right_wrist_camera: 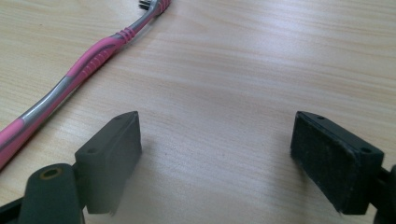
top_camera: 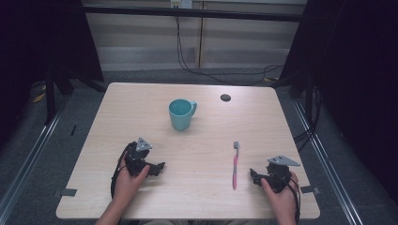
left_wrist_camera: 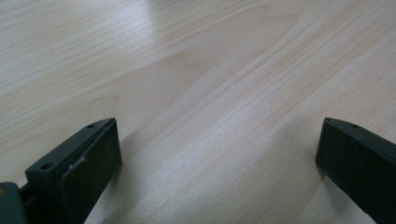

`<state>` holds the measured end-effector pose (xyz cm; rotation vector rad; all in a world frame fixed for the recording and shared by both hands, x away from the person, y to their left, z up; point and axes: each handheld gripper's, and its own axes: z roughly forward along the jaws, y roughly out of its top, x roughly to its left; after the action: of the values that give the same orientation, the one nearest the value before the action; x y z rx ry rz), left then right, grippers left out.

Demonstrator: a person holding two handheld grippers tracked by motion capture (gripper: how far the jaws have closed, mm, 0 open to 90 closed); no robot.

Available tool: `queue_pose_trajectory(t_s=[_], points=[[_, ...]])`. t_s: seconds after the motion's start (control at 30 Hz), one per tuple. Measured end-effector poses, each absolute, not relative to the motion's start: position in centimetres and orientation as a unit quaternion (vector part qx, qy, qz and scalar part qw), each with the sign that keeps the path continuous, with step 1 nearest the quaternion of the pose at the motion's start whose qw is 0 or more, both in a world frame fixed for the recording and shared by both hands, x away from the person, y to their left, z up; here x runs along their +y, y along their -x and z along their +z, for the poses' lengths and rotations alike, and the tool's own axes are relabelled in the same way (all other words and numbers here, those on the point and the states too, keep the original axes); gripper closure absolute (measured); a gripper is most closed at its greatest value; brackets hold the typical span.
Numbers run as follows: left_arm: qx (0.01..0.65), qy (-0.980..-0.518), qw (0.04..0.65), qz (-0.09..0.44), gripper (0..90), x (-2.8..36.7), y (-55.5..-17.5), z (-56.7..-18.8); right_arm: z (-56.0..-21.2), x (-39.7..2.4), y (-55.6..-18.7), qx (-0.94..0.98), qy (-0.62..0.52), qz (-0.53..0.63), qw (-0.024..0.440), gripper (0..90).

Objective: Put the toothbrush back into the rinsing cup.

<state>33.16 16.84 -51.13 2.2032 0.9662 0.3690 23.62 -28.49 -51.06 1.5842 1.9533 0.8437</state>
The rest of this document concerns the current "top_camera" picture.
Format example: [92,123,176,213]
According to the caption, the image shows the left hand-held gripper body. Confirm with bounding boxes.
[124,137,154,178]

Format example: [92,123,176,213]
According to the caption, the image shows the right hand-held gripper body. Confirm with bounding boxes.
[265,155,301,193]

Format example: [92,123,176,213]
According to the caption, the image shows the pink toothbrush with grey head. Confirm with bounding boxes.
[231,141,240,191]

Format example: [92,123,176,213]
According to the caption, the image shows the teal cup with handle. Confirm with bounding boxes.
[168,98,198,132]

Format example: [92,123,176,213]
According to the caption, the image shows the person's right hand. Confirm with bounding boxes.
[260,172,300,218]

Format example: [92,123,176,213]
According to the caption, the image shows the person's left hand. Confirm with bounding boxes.
[112,156,151,203]

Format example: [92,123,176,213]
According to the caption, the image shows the grey tape strip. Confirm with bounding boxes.
[52,187,78,199]
[299,185,321,195]

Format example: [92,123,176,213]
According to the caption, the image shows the black metal stand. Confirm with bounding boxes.
[43,64,108,126]
[271,70,317,126]

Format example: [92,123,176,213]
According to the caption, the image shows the yellow floor tape piece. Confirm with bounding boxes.
[31,84,48,104]

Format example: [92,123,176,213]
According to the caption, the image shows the black curtain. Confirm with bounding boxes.
[0,0,105,148]
[279,0,398,204]

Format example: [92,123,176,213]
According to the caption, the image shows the black horizontal bar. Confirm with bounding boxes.
[82,5,305,23]

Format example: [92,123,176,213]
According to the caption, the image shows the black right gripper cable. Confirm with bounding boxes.
[279,172,302,224]

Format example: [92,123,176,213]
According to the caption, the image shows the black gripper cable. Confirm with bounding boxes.
[110,142,136,200]
[279,172,302,224]

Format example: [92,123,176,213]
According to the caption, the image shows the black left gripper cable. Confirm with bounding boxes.
[110,142,136,200]

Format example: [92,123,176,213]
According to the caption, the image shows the metal floor rail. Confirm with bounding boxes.
[291,97,365,225]
[0,93,70,219]

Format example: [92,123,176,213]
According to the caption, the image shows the bundle of black floor cables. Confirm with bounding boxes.
[293,86,324,153]

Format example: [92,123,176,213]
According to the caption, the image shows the black wall cable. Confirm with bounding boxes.
[175,14,284,87]

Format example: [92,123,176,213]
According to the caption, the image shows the white wall outlet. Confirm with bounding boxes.
[169,0,193,9]

